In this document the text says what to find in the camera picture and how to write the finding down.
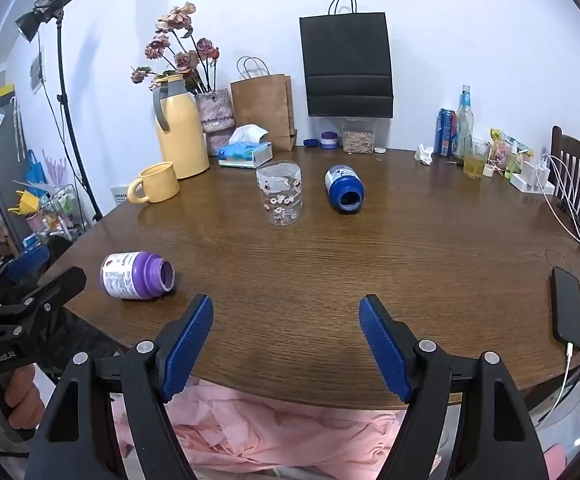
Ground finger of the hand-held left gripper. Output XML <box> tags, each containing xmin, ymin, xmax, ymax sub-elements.
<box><xmin>0</xmin><ymin>266</ymin><xmax>87</xmax><ymax>333</ymax></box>
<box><xmin>0</xmin><ymin>244</ymin><xmax>52</xmax><ymax>293</ymax></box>

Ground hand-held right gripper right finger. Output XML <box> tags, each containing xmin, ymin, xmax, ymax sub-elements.
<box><xmin>359</xmin><ymin>295</ymin><xmax>550</xmax><ymax>480</ymax></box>

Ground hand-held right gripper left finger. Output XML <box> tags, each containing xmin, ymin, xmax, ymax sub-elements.
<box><xmin>22</xmin><ymin>294</ymin><xmax>215</xmax><ymax>480</ymax></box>

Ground purple plastic bottle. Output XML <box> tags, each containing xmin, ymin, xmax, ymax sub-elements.
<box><xmin>100</xmin><ymin>251</ymin><xmax>175</xmax><ymax>302</ymax></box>

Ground blue plastic bottle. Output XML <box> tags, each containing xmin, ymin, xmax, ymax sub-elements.
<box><xmin>324</xmin><ymin>164</ymin><xmax>365</xmax><ymax>214</ymax></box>

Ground clear printed cup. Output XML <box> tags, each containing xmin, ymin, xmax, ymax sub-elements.
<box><xmin>256</xmin><ymin>160</ymin><xmax>304</xmax><ymax>229</ymax></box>

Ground person's left hand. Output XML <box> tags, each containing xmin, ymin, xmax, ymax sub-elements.
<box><xmin>1</xmin><ymin>364</ymin><xmax>46</xmax><ymax>432</ymax></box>

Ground blue tote bag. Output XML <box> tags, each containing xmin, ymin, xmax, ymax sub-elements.
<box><xmin>24</xmin><ymin>149</ymin><xmax>47</xmax><ymax>187</ymax></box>

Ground pink clothing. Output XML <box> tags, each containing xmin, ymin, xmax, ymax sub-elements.
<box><xmin>112</xmin><ymin>379</ymin><xmax>444</xmax><ymax>480</ymax></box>

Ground yellow mug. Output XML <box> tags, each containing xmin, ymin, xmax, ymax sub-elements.
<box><xmin>128</xmin><ymin>161</ymin><xmax>181</xmax><ymax>205</ymax></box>

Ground black light stand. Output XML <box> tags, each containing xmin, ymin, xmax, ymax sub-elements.
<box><xmin>45</xmin><ymin>15</ymin><xmax>104</xmax><ymax>223</ymax></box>

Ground black smartphone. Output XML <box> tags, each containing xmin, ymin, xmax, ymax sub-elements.
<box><xmin>550</xmin><ymin>266</ymin><xmax>580</xmax><ymax>347</ymax></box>

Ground yellow thermos jug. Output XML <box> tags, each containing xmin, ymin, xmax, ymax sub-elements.
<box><xmin>151</xmin><ymin>74</ymin><xmax>211</xmax><ymax>180</ymax></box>

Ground blue tissue box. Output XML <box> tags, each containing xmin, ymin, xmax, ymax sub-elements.
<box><xmin>217</xmin><ymin>124</ymin><xmax>273</xmax><ymax>169</ymax></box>

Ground glass of yellow drink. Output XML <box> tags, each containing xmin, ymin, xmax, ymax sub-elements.
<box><xmin>464</xmin><ymin>137</ymin><xmax>490</xmax><ymax>181</ymax></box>

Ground clear container of nuts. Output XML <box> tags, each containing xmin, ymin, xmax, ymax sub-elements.
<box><xmin>341</xmin><ymin>117</ymin><xmax>375</xmax><ymax>155</ymax></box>

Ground white power strip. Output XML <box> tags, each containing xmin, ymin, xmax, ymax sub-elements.
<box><xmin>510</xmin><ymin>157</ymin><xmax>556</xmax><ymax>196</ymax></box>

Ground blue drink can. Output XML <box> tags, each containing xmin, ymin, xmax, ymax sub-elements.
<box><xmin>435</xmin><ymin>108</ymin><xmax>458</xmax><ymax>157</ymax></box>

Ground pink vase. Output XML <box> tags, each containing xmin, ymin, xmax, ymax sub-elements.
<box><xmin>194</xmin><ymin>88</ymin><xmax>235</xmax><ymax>157</ymax></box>

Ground pile of snack packets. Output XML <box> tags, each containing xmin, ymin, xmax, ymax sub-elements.
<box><xmin>490</xmin><ymin>128</ymin><xmax>531</xmax><ymax>177</ymax></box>

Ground clear glass bottle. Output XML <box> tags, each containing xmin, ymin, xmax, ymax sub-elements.
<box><xmin>454</xmin><ymin>85</ymin><xmax>475</xmax><ymax>161</ymax></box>

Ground brown paper bag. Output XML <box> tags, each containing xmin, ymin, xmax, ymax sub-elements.
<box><xmin>230</xmin><ymin>56</ymin><xmax>298</xmax><ymax>152</ymax></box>

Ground black studio light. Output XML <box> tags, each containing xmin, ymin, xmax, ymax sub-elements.
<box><xmin>15</xmin><ymin>0</ymin><xmax>78</xmax><ymax>43</ymax></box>

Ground dried pink flowers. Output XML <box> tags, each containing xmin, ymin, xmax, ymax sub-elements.
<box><xmin>130</xmin><ymin>2</ymin><xmax>221</xmax><ymax>96</ymax></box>

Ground wooden chair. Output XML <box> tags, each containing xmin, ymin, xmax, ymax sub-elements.
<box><xmin>550</xmin><ymin>125</ymin><xmax>580</xmax><ymax>221</ymax></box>

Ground black paper bag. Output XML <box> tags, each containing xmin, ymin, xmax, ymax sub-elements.
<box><xmin>299</xmin><ymin>0</ymin><xmax>395</xmax><ymax>119</ymax></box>

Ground wire storage rack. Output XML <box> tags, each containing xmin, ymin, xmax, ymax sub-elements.
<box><xmin>25</xmin><ymin>184</ymin><xmax>90</xmax><ymax>241</ymax></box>

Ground white phone cable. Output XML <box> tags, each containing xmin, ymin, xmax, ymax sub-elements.
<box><xmin>544</xmin><ymin>342</ymin><xmax>579</xmax><ymax>413</ymax></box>

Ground white charging cable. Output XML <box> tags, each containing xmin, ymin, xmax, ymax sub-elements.
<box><xmin>540</xmin><ymin>154</ymin><xmax>580</xmax><ymax>271</ymax></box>

